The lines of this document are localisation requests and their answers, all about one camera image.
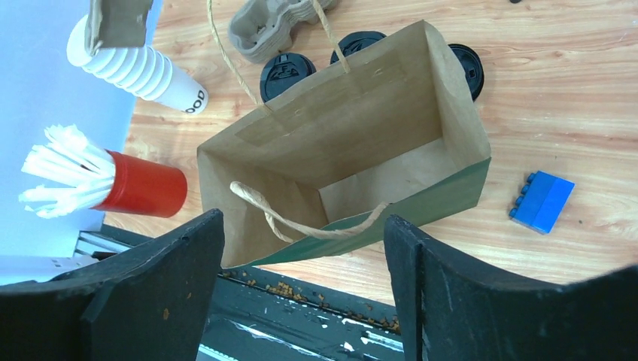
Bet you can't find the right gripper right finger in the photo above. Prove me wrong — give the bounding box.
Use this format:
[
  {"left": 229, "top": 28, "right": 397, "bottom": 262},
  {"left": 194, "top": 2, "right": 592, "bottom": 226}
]
[{"left": 384, "top": 215, "right": 637, "bottom": 360}]

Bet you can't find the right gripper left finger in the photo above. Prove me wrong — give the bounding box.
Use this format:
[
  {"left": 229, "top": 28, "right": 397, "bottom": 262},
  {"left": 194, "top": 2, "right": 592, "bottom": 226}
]
[{"left": 1, "top": 209, "right": 225, "bottom": 360}]

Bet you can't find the green paper bag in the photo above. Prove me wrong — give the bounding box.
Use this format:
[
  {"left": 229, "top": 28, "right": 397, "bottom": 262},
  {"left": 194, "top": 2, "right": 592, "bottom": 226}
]
[{"left": 197, "top": 20, "right": 491, "bottom": 268}]

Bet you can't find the black plastic cup lid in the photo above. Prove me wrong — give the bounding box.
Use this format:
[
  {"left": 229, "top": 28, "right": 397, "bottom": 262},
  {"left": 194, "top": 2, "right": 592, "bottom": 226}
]
[{"left": 260, "top": 53, "right": 316, "bottom": 103}]

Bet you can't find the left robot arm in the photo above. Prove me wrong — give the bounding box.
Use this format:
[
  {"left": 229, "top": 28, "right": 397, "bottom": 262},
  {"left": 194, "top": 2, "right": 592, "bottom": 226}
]
[{"left": 1, "top": 255, "right": 98, "bottom": 286}]

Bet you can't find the red cup holder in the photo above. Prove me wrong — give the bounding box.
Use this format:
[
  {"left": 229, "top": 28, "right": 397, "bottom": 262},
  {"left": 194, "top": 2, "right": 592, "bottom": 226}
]
[{"left": 94, "top": 150, "right": 188, "bottom": 218}]

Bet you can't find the blue toy brick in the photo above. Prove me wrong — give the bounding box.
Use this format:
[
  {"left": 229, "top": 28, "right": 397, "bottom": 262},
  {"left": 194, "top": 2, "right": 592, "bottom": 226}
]
[{"left": 509, "top": 170, "right": 575, "bottom": 234}]

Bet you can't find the stack of white paper cups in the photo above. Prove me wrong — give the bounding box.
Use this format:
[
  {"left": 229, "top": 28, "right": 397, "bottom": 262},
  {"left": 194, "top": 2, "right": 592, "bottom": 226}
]
[{"left": 66, "top": 17, "right": 208, "bottom": 114}]

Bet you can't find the stack of black lids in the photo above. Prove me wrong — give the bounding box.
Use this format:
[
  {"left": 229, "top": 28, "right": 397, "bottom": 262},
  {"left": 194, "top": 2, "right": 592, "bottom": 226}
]
[{"left": 448, "top": 44, "right": 485, "bottom": 101}]

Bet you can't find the cardboard cup carrier tray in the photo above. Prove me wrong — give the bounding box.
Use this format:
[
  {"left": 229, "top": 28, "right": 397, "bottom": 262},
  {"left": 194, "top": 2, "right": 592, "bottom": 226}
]
[{"left": 228, "top": 0, "right": 337, "bottom": 64}]

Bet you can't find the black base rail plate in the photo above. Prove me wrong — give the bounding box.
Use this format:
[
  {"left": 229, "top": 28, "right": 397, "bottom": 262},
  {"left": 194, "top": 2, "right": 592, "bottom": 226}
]
[{"left": 74, "top": 224, "right": 405, "bottom": 361}]

